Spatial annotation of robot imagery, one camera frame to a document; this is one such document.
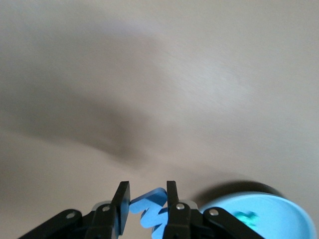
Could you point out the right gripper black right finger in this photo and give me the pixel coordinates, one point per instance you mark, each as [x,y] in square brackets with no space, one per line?
[178,219]

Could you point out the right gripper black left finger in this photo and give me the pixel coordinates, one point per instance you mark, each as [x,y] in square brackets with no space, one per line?
[123,204]

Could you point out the blue letter W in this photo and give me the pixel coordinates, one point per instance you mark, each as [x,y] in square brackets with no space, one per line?
[149,214]

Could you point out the teal letter R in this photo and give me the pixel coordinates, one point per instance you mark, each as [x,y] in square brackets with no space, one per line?
[245,217]

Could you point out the blue plate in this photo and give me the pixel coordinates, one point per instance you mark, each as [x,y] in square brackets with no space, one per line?
[279,216]

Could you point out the brown table cover sheet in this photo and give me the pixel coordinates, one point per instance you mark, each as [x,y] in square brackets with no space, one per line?
[174,74]

